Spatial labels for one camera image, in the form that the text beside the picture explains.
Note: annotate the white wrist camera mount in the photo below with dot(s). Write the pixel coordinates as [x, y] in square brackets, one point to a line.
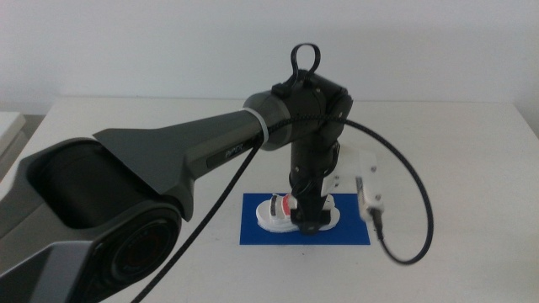
[366, 181]

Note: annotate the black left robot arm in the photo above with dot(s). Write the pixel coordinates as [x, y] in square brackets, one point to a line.
[168, 164]

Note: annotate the white side furniture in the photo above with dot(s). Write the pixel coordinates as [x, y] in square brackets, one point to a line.
[9, 130]

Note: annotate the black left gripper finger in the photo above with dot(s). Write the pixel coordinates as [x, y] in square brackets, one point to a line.
[315, 219]
[296, 214]

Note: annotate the blue rectangular mat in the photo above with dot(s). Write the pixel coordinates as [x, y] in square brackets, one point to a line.
[353, 227]

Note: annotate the white zip tie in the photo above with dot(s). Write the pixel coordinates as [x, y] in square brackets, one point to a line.
[260, 122]

